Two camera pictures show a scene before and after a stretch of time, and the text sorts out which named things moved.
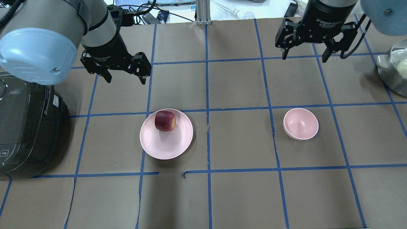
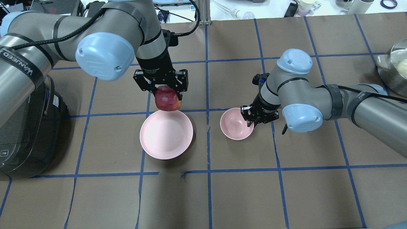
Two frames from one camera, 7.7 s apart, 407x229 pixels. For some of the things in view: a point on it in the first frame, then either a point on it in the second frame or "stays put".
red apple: x=165 y=120 -> x=166 y=99
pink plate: x=166 y=145 stays put
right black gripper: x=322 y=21 -> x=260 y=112
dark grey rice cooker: x=34 y=127 stays put
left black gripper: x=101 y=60 -> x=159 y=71
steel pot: x=392 y=67 stays put
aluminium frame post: x=203 y=11 stays put
